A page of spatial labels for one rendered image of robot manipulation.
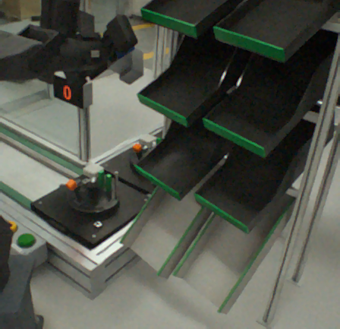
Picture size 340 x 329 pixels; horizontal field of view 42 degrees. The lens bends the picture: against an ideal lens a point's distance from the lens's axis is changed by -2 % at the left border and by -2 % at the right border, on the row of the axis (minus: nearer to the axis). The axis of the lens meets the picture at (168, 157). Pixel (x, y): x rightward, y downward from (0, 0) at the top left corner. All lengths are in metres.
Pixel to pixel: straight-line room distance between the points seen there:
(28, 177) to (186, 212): 0.61
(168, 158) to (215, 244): 0.21
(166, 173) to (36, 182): 0.59
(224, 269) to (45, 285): 0.46
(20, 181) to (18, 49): 0.76
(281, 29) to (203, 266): 0.52
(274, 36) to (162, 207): 0.50
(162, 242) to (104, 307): 0.22
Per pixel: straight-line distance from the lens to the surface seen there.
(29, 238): 1.12
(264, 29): 0.73
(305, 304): 1.19
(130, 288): 1.14
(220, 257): 0.96
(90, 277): 1.07
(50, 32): 0.76
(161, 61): 2.31
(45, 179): 1.42
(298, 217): 0.90
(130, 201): 1.22
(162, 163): 0.94
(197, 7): 0.80
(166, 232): 1.01
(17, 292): 0.88
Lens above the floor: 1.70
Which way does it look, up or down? 31 degrees down
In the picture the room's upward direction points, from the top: 5 degrees clockwise
